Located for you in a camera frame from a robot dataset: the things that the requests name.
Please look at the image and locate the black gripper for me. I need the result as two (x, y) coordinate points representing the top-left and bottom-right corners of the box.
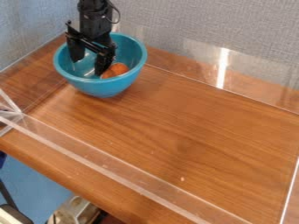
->
(65, 0), (115, 76)

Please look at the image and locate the orange toy mushroom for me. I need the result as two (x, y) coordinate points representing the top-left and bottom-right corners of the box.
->
(99, 63), (129, 79)

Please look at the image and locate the blue plastic bowl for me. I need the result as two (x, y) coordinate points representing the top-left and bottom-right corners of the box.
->
(51, 32), (148, 98)

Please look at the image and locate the white device under table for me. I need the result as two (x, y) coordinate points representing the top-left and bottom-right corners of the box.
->
(46, 195), (99, 224)

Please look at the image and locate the clear acrylic barrier frame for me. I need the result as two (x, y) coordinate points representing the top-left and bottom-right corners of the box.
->
(0, 37), (299, 224)

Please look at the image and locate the black chair frame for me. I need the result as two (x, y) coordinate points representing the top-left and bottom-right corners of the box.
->
(0, 179), (33, 224)

